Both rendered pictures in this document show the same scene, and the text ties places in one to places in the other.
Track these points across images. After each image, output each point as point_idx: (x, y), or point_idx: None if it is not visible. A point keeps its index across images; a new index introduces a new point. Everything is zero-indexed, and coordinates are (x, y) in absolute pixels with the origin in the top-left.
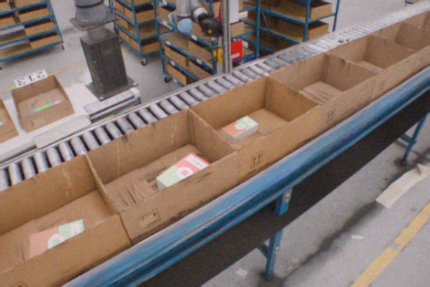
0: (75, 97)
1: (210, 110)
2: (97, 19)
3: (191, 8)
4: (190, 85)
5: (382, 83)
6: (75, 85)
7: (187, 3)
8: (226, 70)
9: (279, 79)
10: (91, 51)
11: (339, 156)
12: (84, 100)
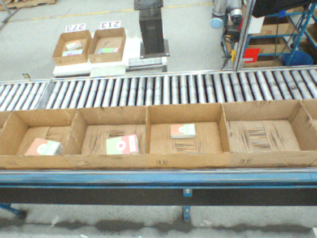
0: (129, 48)
1: (165, 111)
2: (146, 4)
3: (230, 7)
4: (200, 71)
5: None
6: (136, 38)
7: (222, 5)
8: (234, 69)
9: (235, 108)
10: (140, 25)
11: None
12: (132, 54)
